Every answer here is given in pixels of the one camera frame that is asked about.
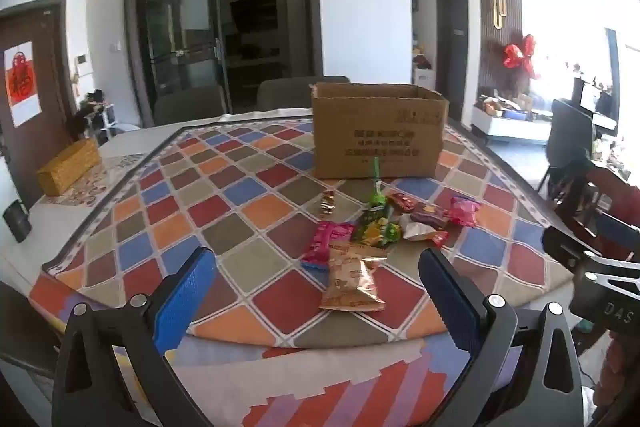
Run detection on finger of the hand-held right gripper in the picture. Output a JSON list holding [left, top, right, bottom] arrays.
[[542, 224, 640, 294], [590, 211, 640, 250]]

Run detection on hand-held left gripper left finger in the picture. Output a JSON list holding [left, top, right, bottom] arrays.
[[52, 247, 218, 427]]

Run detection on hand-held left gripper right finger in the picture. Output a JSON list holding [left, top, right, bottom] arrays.
[[417, 248, 586, 427]]

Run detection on green lollipop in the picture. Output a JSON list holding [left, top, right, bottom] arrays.
[[367, 157, 393, 214]]

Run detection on brown cardboard box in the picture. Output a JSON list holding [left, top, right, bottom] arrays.
[[310, 82, 449, 180]]

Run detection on white snack packet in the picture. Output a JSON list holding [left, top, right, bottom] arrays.
[[400, 214, 441, 242]]

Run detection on dark brown snack packet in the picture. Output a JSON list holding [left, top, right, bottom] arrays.
[[410, 203, 451, 230]]

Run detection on small pink candy packet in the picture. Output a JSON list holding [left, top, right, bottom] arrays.
[[446, 197, 481, 228]]

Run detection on yellow green snack packet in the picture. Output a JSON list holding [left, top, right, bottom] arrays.
[[350, 214, 403, 250]]

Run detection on tan snack packet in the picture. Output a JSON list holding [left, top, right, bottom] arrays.
[[318, 242, 388, 312]]

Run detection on dark grey chair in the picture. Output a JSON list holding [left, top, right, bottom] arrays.
[[540, 99, 601, 198]]

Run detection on red snack packet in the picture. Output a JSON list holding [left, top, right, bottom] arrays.
[[387, 193, 417, 214]]

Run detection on white low cabinet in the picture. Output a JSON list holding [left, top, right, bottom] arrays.
[[472, 104, 551, 145]]

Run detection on striped colourful cloth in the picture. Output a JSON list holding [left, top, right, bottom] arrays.
[[27, 272, 501, 427]]

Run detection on long pink snack packet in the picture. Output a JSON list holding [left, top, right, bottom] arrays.
[[301, 221, 356, 270]]

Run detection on yellow woven tissue box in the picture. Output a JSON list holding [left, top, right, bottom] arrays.
[[37, 138, 103, 196]]

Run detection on black mug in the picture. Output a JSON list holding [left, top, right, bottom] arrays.
[[2, 199, 33, 244]]

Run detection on grey dining chair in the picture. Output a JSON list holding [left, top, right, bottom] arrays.
[[152, 84, 228, 126], [256, 76, 351, 112]]

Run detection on red bow decoration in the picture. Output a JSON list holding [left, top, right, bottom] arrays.
[[502, 34, 541, 80]]

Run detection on small white shelf rack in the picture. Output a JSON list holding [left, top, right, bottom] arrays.
[[75, 91, 118, 142]]

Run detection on dark interior door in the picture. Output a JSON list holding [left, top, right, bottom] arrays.
[[435, 0, 469, 122]]

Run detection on brown entrance door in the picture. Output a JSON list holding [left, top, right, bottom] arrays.
[[0, 0, 76, 208]]

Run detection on black framed glass door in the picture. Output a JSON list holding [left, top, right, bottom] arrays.
[[125, 0, 231, 128]]

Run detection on red and white door poster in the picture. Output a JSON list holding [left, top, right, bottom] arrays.
[[4, 41, 42, 128]]

